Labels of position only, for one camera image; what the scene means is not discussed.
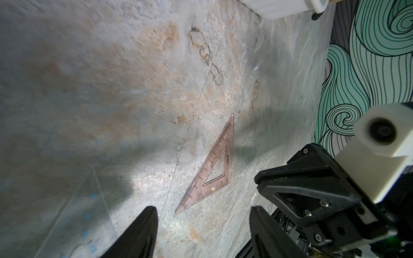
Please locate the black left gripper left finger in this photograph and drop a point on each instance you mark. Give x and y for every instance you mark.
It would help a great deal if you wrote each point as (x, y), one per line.
(139, 239)

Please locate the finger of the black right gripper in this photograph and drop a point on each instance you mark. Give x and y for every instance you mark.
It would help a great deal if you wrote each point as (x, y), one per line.
(311, 187)

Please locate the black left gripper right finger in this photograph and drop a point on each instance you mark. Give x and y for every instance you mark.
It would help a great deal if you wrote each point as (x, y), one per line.
(268, 239)

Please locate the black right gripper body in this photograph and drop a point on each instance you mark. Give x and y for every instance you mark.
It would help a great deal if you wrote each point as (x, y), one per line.
(344, 234)

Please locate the blue triangle ruler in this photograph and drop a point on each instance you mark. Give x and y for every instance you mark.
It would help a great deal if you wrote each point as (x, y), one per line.
(84, 229)

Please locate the pink triangle ruler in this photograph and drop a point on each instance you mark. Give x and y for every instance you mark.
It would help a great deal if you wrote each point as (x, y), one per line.
(215, 172)

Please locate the white plastic storage box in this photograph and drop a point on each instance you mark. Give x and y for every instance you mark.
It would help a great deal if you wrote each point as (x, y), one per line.
(275, 9)

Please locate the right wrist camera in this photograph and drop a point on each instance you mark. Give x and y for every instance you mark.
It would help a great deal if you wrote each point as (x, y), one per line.
(381, 149)

